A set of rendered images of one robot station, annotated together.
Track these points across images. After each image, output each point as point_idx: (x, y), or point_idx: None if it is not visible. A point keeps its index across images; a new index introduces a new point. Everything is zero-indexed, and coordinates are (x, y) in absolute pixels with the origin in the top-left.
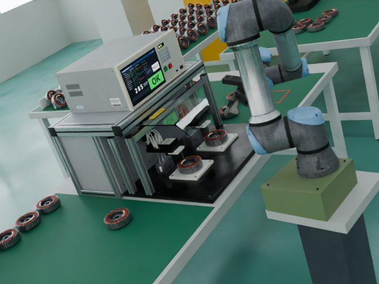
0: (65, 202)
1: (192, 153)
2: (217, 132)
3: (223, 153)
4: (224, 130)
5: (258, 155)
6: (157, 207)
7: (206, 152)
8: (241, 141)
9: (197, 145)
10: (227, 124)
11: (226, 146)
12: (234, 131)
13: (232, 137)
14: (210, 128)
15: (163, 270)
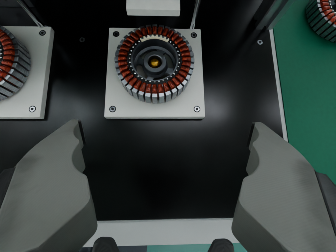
0: None
1: (98, 24)
2: (176, 56)
3: (94, 124)
4: (187, 78)
5: (111, 234)
6: None
7: (103, 65)
8: (166, 148)
9: (145, 17)
10: (265, 49)
11: (126, 117)
12: (230, 91)
13: (180, 109)
14: (238, 7)
15: None
